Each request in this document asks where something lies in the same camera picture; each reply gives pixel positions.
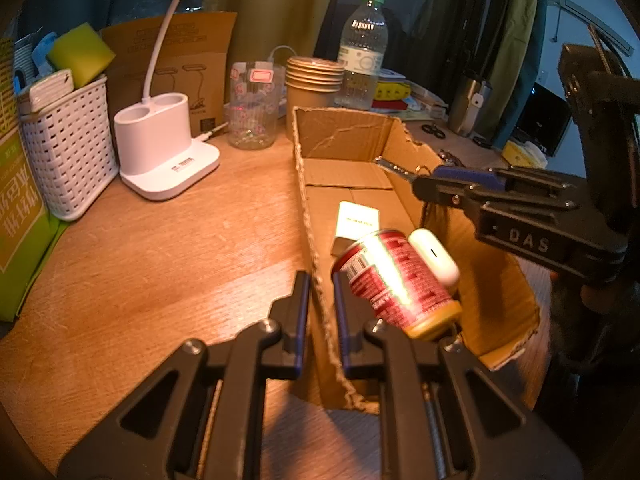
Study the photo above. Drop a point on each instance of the cardboard box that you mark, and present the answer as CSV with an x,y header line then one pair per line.
x,y
350,170

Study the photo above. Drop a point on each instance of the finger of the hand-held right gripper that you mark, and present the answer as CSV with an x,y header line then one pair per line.
x,y
445,191
465,175

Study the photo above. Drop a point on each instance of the red folder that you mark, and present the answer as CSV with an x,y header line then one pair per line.
x,y
387,105

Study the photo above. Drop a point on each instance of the yellow packet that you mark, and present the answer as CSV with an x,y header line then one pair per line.
x,y
392,91

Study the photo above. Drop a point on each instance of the green paper cup packet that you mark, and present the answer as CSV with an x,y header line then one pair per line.
x,y
20,220

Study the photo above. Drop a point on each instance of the red drink can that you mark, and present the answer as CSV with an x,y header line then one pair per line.
x,y
400,280

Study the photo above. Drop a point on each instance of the yellow tissue box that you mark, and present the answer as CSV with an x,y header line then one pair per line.
x,y
522,155

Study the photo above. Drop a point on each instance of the stack of kraft paper bowls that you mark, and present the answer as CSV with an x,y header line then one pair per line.
x,y
312,95

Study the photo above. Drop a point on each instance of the yellow-green sponge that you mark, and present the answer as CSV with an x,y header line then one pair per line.
x,y
80,55

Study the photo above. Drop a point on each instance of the blue packet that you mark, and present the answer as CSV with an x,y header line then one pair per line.
x,y
42,47

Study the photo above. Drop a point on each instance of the white woven plastic basket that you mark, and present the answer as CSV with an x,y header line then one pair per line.
x,y
70,150

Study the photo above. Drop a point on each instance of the white desk lamp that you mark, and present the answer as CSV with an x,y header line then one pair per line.
x,y
155,130

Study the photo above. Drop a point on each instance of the white wrapped packet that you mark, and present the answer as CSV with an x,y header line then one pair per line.
x,y
427,97

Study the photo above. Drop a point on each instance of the white earbuds case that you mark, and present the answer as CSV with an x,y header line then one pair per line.
x,y
435,255

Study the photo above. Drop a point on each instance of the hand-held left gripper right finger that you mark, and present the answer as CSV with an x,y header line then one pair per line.
x,y
342,320

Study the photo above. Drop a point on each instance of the steel tumbler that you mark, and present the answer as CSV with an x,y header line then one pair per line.
x,y
467,105

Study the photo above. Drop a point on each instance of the small white carton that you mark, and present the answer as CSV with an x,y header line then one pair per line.
x,y
50,90

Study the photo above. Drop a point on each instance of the clear plastic water bottle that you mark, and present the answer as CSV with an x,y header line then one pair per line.
x,y
361,60

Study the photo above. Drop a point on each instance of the olive curtain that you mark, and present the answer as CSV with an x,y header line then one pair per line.
x,y
275,0

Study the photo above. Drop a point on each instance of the printed glass cup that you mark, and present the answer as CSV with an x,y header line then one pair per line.
x,y
255,105

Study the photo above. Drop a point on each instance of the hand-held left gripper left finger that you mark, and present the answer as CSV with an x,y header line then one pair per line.
x,y
301,320

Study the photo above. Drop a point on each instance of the white air conditioner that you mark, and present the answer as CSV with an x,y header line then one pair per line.
x,y
585,7

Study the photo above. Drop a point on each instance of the black laptop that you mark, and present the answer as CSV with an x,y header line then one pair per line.
x,y
542,120

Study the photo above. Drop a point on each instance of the black key fob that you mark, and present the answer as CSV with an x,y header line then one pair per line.
x,y
482,142

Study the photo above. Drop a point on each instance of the brown cardboard lamp package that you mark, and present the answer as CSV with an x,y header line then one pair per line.
x,y
200,60

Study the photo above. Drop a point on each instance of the dark hanging jacket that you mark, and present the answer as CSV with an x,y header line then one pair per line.
x,y
460,20

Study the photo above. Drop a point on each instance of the black scissors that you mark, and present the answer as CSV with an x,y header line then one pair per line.
x,y
434,130

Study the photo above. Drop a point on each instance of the olive hanging garment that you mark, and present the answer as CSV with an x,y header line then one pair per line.
x,y
522,35

